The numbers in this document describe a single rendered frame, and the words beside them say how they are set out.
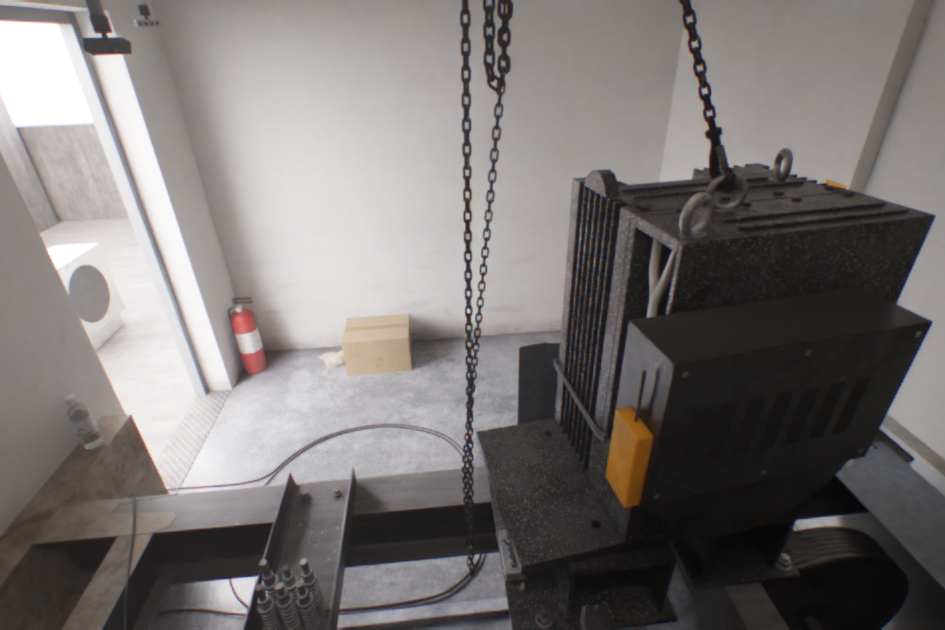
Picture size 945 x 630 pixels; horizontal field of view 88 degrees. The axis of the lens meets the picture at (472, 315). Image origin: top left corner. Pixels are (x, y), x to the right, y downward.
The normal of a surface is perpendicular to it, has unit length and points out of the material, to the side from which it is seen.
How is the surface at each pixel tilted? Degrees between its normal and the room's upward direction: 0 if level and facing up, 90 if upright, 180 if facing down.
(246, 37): 90
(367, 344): 90
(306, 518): 0
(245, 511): 0
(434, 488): 0
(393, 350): 90
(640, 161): 90
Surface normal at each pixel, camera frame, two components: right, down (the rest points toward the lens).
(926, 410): -1.00, 0.07
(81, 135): 0.10, 0.48
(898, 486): -0.03, -0.87
